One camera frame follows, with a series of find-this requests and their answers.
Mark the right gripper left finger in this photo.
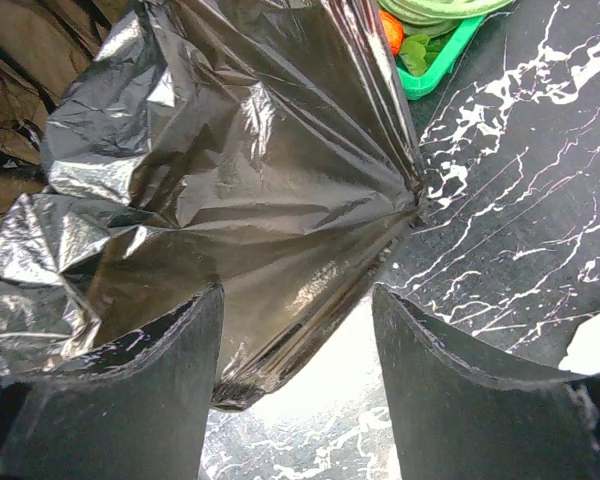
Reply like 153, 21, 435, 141
0, 284, 224, 479

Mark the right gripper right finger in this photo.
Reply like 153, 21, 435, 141
372, 284, 600, 479

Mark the black trash bag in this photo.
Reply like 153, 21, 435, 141
0, 1, 422, 411

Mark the green plastic basket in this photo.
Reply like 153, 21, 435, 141
396, 15, 486, 100

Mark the orange toy carrot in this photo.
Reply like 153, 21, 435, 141
379, 9, 404, 56

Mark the green coiled bean bundle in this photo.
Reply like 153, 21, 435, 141
378, 0, 512, 25

